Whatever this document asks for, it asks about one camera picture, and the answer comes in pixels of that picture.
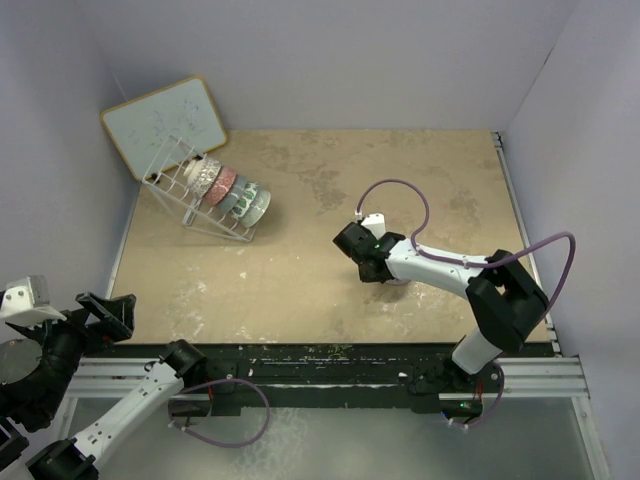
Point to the aluminium left side rail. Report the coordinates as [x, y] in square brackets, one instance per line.
[122, 242]

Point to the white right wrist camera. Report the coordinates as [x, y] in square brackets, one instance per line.
[374, 222]

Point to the aluminium rail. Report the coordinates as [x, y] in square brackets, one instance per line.
[122, 242]
[499, 147]

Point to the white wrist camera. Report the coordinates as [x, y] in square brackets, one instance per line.
[374, 222]
[26, 302]

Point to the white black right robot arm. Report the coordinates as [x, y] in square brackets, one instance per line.
[505, 300]

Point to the grey hexagon red-rim bowl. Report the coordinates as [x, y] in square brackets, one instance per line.
[232, 197]

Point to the white wire dish rack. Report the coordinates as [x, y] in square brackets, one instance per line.
[169, 188]

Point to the aluminium right side rail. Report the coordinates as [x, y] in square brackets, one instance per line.
[499, 147]

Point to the brown floral pattern bowl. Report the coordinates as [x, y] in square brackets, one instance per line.
[221, 186]

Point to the teal triangle pattern bowl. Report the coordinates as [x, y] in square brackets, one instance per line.
[257, 208]

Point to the purple striped bowl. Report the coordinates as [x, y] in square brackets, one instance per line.
[397, 282]

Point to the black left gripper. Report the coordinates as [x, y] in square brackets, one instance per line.
[115, 320]

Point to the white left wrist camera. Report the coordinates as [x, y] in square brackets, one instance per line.
[26, 302]

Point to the maroon triangle pattern bowl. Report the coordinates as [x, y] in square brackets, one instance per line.
[200, 175]

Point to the green leaf pattern bowl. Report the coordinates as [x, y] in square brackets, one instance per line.
[243, 203]

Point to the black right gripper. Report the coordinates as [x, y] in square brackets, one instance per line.
[367, 279]

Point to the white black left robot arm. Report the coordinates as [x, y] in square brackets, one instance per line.
[50, 432]

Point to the yellow-framed whiteboard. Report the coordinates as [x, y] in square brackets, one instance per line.
[140, 127]

